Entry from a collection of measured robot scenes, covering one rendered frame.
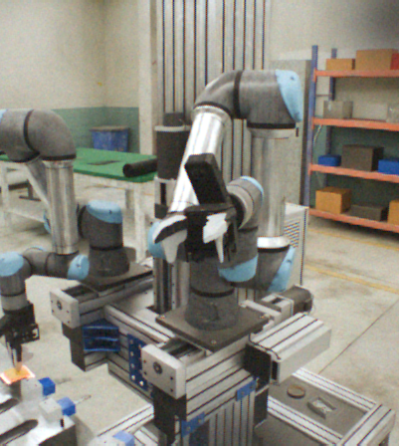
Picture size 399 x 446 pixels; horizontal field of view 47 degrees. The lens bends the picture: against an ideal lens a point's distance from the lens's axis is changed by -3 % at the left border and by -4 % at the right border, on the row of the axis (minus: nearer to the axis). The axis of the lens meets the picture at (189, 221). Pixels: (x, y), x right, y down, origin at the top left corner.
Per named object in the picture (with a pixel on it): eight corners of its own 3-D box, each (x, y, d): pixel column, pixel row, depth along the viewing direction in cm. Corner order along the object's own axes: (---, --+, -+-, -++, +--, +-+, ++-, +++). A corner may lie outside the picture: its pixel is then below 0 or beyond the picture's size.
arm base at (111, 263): (112, 258, 174) (111, 232, 171) (138, 269, 164) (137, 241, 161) (77, 268, 164) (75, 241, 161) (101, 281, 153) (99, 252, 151)
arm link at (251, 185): (265, 217, 95) (267, 175, 93) (253, 232, 85) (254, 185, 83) (227, 213, 98) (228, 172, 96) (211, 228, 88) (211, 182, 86)
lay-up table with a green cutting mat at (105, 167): (72, 212, 646) (68, 136, 618) (215, 248, 502) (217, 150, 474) (-2, 230, 561) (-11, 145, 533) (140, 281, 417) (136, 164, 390)
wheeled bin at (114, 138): (108, 175, 909) (106, 124, 883) (133, 179, 873) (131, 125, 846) (88, 180, 868) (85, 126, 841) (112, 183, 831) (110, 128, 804)
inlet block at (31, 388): (65, 381, 129) (66, 364, 127) (75, 390, 126) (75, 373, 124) (21, 397, 120) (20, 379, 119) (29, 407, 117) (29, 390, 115)
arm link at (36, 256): (62, 270, 145) (43, 284, 135) (31, 266, 148) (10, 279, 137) (60, 246, 143) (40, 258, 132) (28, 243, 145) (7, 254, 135)
